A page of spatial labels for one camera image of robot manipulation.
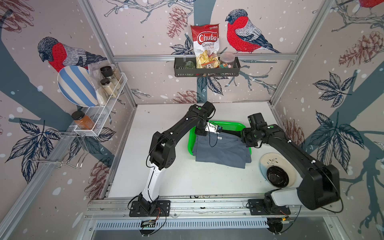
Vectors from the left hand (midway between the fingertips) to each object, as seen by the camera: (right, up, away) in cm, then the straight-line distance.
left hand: (204, 126), depth 91 cm
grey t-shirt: (+9, -13, -7) cm, 18 cm away
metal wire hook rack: (-57, -6, -34) cm, 67 cm away
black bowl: (+40, -28, -10) cm, 50 cm away
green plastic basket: (+19, -3, +11) cm, 22 cm away
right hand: (+19, -4, -5) cm, 20 cm away
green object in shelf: (-9, +39, +3) cm, 40 cm away
